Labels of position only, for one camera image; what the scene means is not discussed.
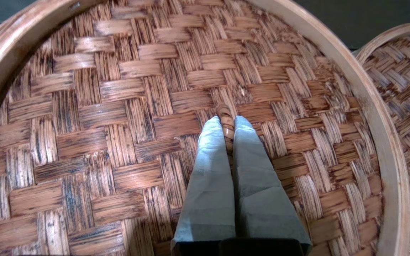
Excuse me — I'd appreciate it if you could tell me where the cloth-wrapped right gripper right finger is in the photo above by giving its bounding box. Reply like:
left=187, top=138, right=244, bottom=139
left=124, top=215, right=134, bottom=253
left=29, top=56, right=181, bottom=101
left=233, top=116, right=313, bottom=254

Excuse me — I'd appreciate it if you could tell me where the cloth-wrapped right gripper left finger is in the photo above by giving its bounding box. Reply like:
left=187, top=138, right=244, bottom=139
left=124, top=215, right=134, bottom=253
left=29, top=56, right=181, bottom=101
left=171, top=117, right=237, bottom=254

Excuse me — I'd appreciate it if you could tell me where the dark woven bamboo steamer lid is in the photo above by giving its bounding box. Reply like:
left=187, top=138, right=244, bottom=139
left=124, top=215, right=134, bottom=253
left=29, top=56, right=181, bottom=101
left=353, top=21, right=410, bottom=256

